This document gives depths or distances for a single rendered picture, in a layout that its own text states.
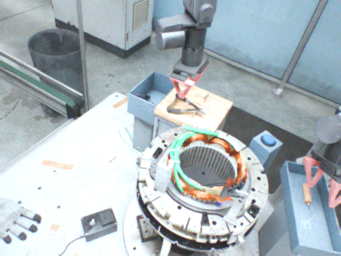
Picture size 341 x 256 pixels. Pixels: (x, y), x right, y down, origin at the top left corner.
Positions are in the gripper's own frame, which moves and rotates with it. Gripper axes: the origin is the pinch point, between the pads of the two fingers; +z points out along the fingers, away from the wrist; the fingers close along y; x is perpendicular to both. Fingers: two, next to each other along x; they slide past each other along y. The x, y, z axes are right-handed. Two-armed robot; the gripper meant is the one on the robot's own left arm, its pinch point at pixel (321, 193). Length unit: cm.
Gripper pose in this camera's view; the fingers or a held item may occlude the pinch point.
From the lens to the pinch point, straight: 80.1
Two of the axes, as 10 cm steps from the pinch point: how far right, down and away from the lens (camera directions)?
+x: 9.7, 1.3, 2.2
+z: -2.0, 9.2, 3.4
